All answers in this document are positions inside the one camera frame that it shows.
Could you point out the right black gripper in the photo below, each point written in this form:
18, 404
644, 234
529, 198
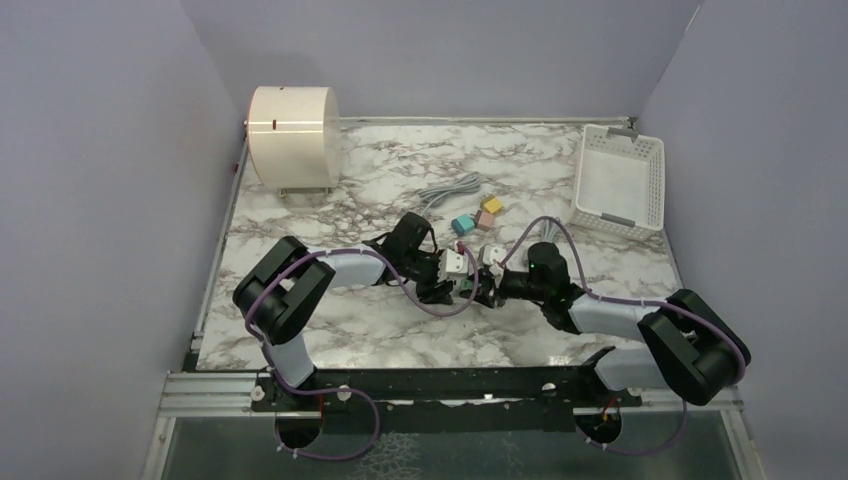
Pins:
485, 285

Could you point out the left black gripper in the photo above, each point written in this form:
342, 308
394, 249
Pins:
428, 293

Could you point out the teal usb charger plug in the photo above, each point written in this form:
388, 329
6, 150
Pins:
463, 225

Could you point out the pink usb charger plug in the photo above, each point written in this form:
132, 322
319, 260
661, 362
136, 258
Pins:
484, 220

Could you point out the yellow usb charger plug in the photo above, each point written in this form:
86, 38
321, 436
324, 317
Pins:
491, 205

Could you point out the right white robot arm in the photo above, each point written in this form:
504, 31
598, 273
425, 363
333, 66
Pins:
687, 347

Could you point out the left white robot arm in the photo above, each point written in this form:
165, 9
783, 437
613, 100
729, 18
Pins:
279, 295

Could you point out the cream cylindrical drum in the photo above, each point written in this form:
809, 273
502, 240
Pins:
294, 137

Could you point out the white plastic basket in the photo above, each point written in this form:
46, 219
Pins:
619, 183

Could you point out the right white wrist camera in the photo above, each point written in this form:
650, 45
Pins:
492, 256

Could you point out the black mounting rail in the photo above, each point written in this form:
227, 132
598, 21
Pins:
440, 400

